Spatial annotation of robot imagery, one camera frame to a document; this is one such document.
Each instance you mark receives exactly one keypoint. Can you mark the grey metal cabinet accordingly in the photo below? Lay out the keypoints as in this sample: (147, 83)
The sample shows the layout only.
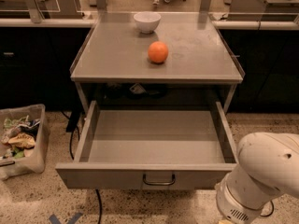
(185, 48)

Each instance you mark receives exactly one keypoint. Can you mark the grey top drawer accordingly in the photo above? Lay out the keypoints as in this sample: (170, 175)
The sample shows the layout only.
(151, 149)

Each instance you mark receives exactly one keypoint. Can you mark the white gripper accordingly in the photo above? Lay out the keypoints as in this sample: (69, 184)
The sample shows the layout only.
(234, 209)

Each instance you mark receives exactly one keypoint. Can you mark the snack bags in bin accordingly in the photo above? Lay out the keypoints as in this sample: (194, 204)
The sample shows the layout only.
(19, 137)

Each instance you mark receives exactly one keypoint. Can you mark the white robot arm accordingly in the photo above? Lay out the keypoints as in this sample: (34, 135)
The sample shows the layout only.
(267, 168)

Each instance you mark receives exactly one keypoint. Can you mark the white bowl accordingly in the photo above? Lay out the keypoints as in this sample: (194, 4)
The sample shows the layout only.
(147, 21)

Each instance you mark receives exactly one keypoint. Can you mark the clear plastic bin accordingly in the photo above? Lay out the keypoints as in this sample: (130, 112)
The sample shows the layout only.
(36, 162)

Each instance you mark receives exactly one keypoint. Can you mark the orange fruit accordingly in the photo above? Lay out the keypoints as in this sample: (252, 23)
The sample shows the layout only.
(158, 52)

